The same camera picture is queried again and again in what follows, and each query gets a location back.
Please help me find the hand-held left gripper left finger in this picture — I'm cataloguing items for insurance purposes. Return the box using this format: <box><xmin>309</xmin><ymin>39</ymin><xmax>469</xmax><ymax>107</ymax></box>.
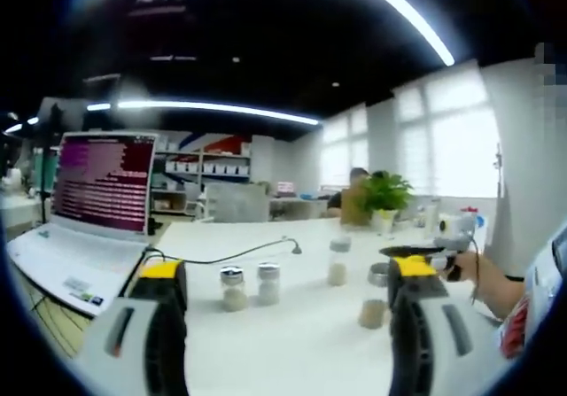
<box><xmin>73</xmin><ymin>258</ymin><xmax>190</xmax><ymax>396</ymax></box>

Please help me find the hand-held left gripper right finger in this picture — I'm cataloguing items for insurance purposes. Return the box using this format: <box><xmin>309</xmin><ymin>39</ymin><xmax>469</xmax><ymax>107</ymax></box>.
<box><xmin>387</xmin><ymin>255</ymin><xmax>526</xmax><ymax>396</ymax></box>

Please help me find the tall seasoning bottle brown powder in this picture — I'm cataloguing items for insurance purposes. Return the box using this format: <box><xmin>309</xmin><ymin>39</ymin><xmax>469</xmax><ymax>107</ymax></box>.
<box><xmin>357</xmin><ymin>262</ymin><xmax>393</xmax><ymax>330</ymax></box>

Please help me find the wide seasoning bottle white powder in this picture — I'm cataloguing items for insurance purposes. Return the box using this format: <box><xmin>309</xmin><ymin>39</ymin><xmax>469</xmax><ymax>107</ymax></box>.
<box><xmin>327</xmin><ymin>235</ymin><xmax>353</xmax><ymax>287</ymax></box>

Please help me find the small seasoning bottle white powder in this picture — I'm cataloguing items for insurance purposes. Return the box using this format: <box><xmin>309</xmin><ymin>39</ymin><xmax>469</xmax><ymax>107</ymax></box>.
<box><xmin>256</xmin><ymin>261</ymin><xmax>282</xmax><ymax>307</ymax></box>
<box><xmin>220</xmin><ymin>266</ymin><xmax>249</xmax><ymax>313</ymax></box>

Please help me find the white thermos bottle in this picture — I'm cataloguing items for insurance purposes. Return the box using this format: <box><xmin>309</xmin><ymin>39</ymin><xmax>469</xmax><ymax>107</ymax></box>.
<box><xmin>425</xmin><ymin>197</ymin><xmax>442</xmax><ymax>233</ymax></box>

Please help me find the person's right hand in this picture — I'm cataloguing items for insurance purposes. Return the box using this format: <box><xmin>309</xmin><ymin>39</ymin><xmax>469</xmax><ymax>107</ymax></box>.
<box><xmin>455</xmin><ymin>251</ymin><xmax>492</xmax><ymax>296</ymax></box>

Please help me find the blue red plush toy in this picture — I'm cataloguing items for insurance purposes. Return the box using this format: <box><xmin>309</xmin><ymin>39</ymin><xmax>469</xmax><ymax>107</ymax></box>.
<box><xmin>460</xmin><ymin>206</ymin><xmax>488</xmax><ymax>237</ymax></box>

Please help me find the green potted plant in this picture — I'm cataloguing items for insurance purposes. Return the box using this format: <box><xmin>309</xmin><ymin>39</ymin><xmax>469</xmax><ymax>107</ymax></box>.
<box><xmin>353</xmin><ymin>170</ymin><xmax>416</xmax><ymax>236</ymax></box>

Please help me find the metal pole stand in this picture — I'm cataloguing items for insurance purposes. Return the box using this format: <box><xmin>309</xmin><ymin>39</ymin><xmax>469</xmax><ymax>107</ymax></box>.
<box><xmin>492</xmin><ymin>142</ymin><xmax>507</xmax><ymax>200</ymax></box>

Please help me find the white shelf unit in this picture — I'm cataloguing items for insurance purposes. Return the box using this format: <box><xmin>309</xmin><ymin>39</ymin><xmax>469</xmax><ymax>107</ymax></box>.
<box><xmin>152</xmin><ymin>141</ymin><xmax>253</xmax><ymax>215</ymax></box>

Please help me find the open white laptop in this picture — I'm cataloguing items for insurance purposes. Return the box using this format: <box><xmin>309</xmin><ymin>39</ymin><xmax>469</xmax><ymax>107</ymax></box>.
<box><xmin>6</xmin><ymin>130</ymin><xmax>159</xmax><ymax>318</ymax></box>

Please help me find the row of white storage bins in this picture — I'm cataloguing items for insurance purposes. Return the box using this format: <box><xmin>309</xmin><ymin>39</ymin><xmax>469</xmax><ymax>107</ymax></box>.
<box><xmin>166</xmin><ymin>161</ymin><xmax>249</xmax><ymax>176</ymax></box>

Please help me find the long overhead ceiling light strip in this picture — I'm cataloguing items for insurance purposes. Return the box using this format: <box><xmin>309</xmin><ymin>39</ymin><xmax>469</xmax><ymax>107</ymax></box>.
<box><xmin>73</xmin><ymin>0</ymin><xmax>457</xmax><ymax>67</ymax></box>

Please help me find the long distant ceiling light strip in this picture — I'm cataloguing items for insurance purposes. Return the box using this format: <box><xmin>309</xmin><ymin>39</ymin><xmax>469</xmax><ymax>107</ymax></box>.
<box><xmin>86</xmin><ymin>99</ymin><xmax>320</xmax><ymax>127</ymax></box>

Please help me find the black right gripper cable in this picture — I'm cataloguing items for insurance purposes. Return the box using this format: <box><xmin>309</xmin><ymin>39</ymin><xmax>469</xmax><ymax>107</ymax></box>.
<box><xmin>468</xmin><ymin>235</ymin><xmax>483</xmax><ymax>305</ymax></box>

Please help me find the black gooseneck cable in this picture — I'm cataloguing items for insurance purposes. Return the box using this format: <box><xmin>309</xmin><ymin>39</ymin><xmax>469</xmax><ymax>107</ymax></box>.
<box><xmin>144</xmin><ymin>236</ymin><xmax>305</xmax><ymax>266</ymax></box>

